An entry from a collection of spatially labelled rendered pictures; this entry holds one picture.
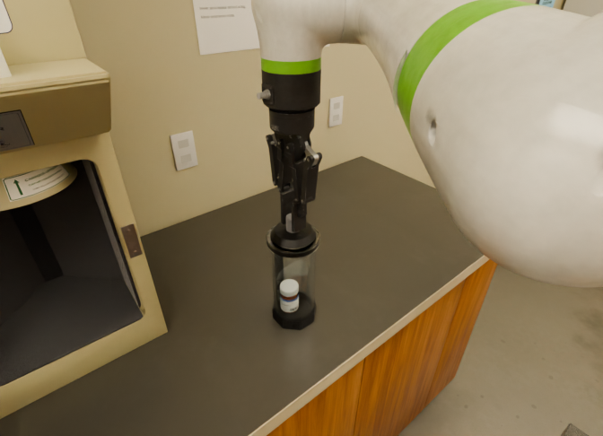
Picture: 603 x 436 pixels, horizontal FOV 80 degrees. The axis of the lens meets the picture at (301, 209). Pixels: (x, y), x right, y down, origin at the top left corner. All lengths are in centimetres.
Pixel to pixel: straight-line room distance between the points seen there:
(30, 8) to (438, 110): 51
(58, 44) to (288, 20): 30
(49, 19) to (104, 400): 64
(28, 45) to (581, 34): 57
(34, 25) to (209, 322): 63
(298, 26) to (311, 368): 62
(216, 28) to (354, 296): 82
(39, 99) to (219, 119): 75
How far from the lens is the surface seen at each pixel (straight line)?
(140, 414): 80
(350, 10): 54
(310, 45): 56
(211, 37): 115
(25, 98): 51
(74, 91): 51
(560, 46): 20
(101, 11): 106
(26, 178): 68
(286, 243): 69
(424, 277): 102
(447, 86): 22
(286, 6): 53
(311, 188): 63
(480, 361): 214
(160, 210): 123
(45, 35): 61
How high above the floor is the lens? 160
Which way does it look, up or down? 32 degrees down
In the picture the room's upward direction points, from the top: straight up
